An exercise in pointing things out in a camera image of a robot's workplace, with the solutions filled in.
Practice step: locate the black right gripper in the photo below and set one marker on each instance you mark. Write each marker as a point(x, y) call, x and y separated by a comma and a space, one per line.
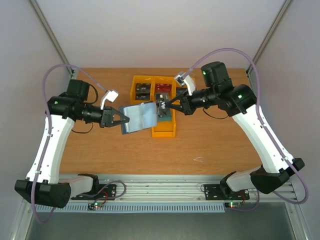
point(186, 104)

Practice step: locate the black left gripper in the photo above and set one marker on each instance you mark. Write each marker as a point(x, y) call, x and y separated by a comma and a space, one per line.
point(107, 117)

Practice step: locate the black VIP credit card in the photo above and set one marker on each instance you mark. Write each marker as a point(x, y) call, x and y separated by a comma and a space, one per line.
point(161, 99)
point(142, 97)

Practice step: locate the blue card holder wallet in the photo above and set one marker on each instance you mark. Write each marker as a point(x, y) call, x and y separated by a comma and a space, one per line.
point(141, 116)

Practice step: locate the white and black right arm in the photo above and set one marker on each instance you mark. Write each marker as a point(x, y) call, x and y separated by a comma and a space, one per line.
point(240, 103)

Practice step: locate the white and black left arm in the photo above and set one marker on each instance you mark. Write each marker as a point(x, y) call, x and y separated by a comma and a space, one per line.
point(42, 185)

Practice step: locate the teal credit card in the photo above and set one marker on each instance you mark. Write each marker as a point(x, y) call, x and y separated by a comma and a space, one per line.
point(164, 118)

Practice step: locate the blue credit card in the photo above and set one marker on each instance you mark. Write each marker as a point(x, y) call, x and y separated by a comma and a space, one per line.
point(180, 90)

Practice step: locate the red credit card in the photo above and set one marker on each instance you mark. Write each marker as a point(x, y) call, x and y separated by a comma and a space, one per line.
point(163, 88)

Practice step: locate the black credit card in bin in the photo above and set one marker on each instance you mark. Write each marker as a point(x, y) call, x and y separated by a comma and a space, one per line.
point(143, 87)

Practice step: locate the orange bin back right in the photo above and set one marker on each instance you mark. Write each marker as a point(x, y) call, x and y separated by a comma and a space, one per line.
point(177, 101)

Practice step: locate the orange bin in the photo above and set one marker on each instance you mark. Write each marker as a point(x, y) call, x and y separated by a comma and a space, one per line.
point(165, 129)
point(149, 79)
point(165, 80)
point(177, 101)

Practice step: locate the orange bin front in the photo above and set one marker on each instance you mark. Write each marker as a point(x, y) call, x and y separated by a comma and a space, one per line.
point(165, 129)

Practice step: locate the orange bin back middle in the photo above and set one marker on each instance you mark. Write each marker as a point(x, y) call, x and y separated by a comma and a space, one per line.
point(165, 80)

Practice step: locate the orange bin back left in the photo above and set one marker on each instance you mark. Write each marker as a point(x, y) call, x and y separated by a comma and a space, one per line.
point(149, 79)

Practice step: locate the left controller board with LEDs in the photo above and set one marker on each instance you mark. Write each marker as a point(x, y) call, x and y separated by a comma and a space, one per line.
point(94, 206)

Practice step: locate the controller board with leds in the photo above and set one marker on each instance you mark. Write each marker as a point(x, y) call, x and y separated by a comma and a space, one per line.
point(94, 206)
point(232, 204)

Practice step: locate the right controller board with LEDs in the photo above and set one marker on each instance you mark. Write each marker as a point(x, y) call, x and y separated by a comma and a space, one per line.
point(232, 204)

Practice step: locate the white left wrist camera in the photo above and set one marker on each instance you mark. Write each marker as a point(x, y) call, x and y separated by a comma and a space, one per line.
point(110, 95)

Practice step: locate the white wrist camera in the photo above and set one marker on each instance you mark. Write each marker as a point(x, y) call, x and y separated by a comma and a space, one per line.
point(110, 95)
point(187, 81)

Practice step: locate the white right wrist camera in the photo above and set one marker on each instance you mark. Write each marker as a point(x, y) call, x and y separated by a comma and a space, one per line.
point(187, 81)

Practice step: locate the aluminium rail frame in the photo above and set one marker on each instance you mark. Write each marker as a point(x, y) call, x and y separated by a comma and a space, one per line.
point(171, 188)

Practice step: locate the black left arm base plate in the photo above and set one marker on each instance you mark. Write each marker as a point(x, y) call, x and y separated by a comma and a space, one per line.
point(109, 191)

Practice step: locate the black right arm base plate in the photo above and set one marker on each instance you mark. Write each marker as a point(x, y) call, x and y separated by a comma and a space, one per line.
point(213, 192)

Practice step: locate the grey slotted cable duct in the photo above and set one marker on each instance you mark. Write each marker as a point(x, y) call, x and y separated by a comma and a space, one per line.
point(134, 207)

